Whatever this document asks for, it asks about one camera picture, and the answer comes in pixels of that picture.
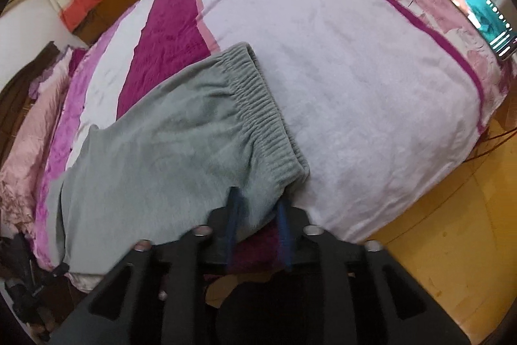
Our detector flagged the thin dark cable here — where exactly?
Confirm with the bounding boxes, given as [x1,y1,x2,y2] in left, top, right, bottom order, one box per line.
[464,119,517,165]

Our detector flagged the dark wooden headboard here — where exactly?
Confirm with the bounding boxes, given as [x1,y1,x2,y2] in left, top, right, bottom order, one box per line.
[0,41,61,164]

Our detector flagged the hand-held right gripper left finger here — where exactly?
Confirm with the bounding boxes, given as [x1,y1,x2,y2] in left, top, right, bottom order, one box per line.
[48,187,245,345]

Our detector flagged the purple floral bedspread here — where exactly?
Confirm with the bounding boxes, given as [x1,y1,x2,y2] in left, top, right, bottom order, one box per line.
[32,0,513,293]

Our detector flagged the grey pants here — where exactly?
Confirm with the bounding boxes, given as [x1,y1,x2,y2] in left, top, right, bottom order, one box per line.
[44,42,310,275]

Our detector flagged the pink checked quilt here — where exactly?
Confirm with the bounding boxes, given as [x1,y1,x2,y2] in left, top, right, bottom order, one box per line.
[0,46,87,236]

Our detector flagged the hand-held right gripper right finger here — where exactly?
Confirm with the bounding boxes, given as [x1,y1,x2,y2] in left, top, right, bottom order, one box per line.
[276,199,473,345]

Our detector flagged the smartphone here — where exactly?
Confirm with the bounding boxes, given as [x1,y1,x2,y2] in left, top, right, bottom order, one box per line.
[425,0,517,61]

